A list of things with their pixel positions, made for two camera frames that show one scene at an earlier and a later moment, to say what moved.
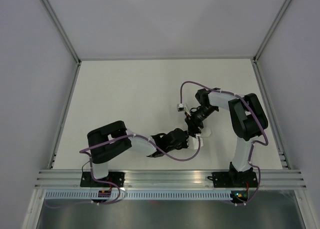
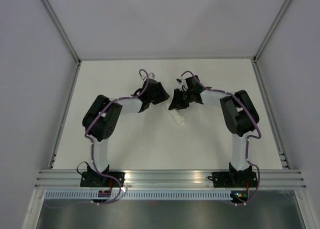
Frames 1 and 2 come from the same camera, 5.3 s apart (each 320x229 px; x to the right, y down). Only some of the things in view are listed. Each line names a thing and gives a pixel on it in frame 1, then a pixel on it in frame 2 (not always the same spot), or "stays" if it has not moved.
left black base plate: [87, 180] stays
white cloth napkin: [206, 133] -> [179, 119]
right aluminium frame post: [259, 50] stays
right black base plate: [233, 179] stays
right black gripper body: [197, 118] -> [182, 99]
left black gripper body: [183, 145] -> [159, 96]
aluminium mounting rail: [171, 179] stays
